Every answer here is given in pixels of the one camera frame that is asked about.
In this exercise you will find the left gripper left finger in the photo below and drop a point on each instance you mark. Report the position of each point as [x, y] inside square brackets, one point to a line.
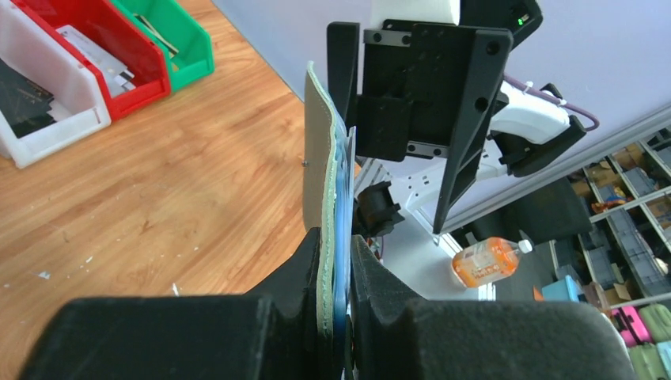
[269, 332]

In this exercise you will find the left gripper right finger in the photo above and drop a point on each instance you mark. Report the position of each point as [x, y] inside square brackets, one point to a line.
[401, 335]

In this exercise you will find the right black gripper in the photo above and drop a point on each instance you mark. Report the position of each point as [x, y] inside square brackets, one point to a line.
[420, 80]

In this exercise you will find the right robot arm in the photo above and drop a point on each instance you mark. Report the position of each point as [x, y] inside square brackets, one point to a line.
[529, 128]

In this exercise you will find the gold cards in green bin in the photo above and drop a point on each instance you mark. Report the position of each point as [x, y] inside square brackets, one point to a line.
[171, 49]

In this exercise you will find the white cards in red bin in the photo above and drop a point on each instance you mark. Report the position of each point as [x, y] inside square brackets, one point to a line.
[118, 78]

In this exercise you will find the black cards in white bin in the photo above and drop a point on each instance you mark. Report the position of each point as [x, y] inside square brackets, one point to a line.
[25, 105]

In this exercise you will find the orange drink bottle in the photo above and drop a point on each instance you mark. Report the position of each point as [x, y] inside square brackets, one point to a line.
[489, 261]

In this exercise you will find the green plastic bin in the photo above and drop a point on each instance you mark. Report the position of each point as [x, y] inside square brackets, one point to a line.
[196, 58]

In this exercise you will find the storage shelves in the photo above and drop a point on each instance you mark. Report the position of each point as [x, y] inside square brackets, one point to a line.
[621, 263]

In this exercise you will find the white plastic bin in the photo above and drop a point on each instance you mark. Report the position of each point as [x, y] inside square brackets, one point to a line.
[78, 107]

